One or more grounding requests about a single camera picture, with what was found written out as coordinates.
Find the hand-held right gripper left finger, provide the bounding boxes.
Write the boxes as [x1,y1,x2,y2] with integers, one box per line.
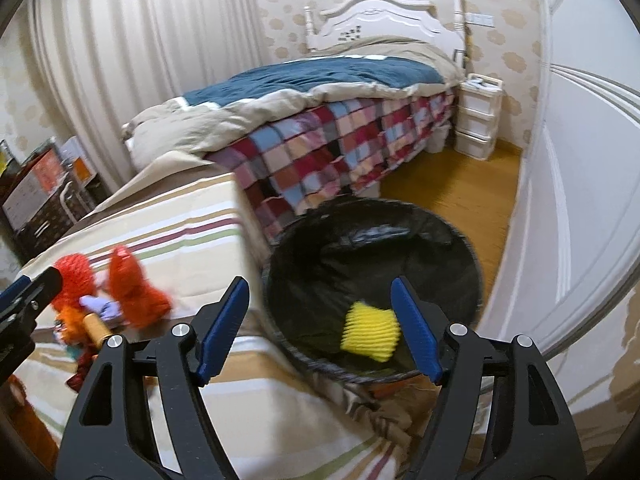
[54,276,251,480]

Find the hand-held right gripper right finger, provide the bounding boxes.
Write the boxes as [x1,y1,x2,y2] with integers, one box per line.
[390,275,588,480]

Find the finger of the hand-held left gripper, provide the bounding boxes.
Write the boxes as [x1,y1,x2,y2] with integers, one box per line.
[0,266,64,367]
[0,276,32,313]

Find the red foam net sleeve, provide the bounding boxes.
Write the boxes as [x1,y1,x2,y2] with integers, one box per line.
[107,246,173,331]
[50,255,108,321]

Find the yellow foam net sleeve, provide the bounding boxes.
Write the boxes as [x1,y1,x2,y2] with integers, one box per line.
[340,301,402,364]

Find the orange plastic wrapper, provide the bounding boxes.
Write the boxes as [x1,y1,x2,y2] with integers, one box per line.
[52,310,93,348]

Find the gold bottle with black cap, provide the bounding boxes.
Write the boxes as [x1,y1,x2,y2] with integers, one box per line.
[82,312,114,349]

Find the black trash bin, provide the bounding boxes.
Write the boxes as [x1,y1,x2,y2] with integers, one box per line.
[261,196,485,386]

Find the brown patterned bag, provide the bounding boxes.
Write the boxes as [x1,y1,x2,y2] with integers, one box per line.
[0,180,98,261]

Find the lavender cloth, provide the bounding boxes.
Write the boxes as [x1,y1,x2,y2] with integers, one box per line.
[79,294,126,323]

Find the orange and white cardboard box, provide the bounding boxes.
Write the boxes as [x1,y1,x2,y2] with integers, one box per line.
[2,149,68,221]

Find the striped tablecloth table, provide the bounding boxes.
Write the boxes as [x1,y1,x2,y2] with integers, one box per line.
[10,152,501,480]

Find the orange cloth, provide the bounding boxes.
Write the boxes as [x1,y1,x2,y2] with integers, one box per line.
[0,375,56,471]

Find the small white and orange box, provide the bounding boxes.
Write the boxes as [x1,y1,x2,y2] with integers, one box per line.
[60,135,98,183]

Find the checkered bed blanket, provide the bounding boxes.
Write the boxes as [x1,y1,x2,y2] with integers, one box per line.
[207,82,458,246]

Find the white plastic drawer unit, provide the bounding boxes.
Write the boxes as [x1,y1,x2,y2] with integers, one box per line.
[454,74,502,162]

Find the cream curtain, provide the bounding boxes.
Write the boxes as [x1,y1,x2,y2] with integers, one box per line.
[27,0,273,196]

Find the bed with patchwork quilt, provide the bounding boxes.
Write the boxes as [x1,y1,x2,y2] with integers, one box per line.
[122,35,466,158]

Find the white bed frame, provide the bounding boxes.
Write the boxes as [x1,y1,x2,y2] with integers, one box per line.
[302,0,468,198]

